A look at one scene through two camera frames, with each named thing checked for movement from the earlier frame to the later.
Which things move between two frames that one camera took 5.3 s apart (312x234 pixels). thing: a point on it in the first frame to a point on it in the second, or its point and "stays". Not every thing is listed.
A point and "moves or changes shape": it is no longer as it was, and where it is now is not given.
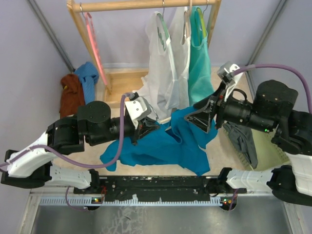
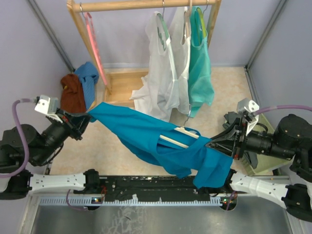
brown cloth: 72,96 stays
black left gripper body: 138,131 to 60,132
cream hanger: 167,119 to 183,129
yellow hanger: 202,21 stays
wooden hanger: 187,20 stays
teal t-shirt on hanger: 200,75 stays
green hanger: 165,30 stays
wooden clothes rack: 115,83 stays
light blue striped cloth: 89,75 stays
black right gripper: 201,116 to 224,142
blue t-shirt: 178,143 moves or changes shape
